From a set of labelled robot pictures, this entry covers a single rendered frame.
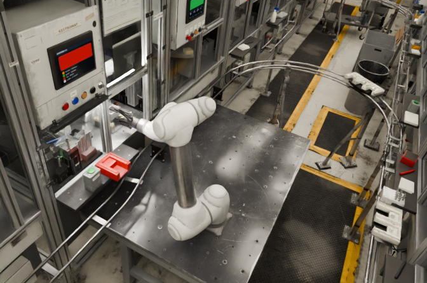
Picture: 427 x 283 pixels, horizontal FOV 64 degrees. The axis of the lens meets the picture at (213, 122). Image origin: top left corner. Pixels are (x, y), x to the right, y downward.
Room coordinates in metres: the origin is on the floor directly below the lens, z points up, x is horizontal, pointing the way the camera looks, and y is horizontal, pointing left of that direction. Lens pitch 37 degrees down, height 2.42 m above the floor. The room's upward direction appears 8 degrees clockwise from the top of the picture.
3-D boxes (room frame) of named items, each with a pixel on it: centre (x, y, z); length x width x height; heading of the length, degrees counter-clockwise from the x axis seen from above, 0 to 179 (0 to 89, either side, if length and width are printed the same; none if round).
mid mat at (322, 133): (3.29, -1.46, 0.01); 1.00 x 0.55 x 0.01; 157
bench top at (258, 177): (1.73, -0.05, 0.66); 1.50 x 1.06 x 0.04; 157
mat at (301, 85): (5.86, -1.71, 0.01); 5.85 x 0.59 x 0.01; 157
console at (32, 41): (1.38, 0.79, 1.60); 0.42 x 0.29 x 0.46; 157
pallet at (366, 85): (2.97, -1.38, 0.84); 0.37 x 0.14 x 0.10; 35
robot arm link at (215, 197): (1.30, -0.07, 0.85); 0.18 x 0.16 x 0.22; 138
